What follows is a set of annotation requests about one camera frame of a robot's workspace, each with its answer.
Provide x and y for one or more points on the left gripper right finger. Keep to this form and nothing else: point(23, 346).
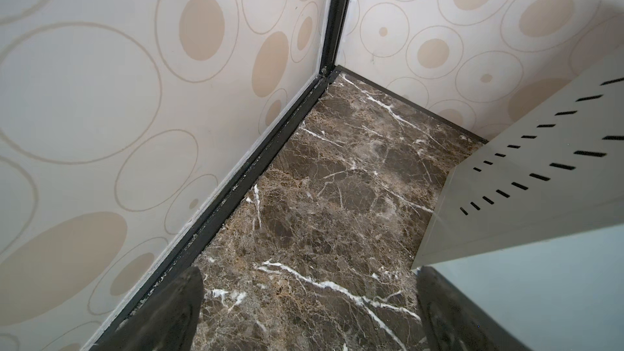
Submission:
point(451, 321)

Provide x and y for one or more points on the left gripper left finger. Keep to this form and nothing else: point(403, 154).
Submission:
point(167, 321)

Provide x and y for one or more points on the grey metal cabinet box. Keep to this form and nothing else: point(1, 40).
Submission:
point(530, 227)

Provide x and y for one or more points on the left black corner post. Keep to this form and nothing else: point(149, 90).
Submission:
point(337, 13)

